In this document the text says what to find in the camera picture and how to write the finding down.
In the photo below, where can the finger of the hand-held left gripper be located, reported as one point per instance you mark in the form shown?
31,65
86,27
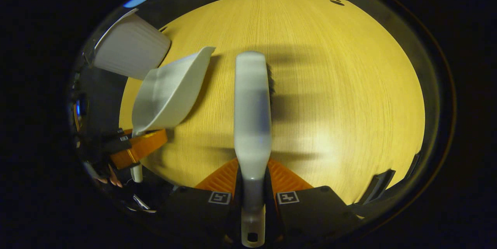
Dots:
141,147
118,142

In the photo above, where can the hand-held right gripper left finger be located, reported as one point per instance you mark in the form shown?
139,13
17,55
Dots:
237,210

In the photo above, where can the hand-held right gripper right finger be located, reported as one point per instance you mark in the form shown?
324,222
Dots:
270,210

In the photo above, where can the white dustpan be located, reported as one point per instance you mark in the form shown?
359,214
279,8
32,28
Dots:
171,89

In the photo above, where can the white garbage bin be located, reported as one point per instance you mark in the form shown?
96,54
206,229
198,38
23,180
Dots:
130,49

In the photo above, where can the small white broom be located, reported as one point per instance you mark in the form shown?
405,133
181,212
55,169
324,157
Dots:
252,117

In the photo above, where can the wooden desktop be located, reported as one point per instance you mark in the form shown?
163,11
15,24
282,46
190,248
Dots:
341,86

